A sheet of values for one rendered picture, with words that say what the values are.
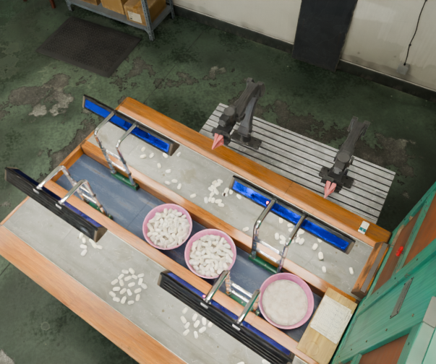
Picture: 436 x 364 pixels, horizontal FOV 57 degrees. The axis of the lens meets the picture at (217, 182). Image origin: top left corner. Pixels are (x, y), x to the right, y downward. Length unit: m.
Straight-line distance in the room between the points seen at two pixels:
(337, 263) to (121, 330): 1.11
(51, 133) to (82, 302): 1.98
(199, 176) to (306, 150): 0.69
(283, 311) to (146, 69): 2.74
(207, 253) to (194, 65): 2.31
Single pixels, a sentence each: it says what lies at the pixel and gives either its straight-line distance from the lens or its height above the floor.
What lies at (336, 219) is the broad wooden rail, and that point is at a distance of 2.22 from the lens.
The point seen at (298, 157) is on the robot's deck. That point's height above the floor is 0.67.
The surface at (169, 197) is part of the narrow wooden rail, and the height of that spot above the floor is 0.76.
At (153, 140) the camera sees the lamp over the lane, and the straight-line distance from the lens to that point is 2.08.
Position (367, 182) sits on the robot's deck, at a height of 0.67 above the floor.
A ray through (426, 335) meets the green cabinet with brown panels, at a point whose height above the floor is 1.79.
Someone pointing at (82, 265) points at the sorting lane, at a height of 0.74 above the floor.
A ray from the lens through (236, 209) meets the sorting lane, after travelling 2.21.
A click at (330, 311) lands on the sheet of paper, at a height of 0.78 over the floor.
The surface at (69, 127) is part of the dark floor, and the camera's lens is 3.76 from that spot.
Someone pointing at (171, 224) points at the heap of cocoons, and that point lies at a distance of 2.20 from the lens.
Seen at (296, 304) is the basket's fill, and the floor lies 0.74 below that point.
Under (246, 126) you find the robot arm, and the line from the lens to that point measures 2.40.
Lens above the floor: 2.72
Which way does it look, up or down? 60 degrees down
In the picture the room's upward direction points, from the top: 4 degrees counter-clockwise
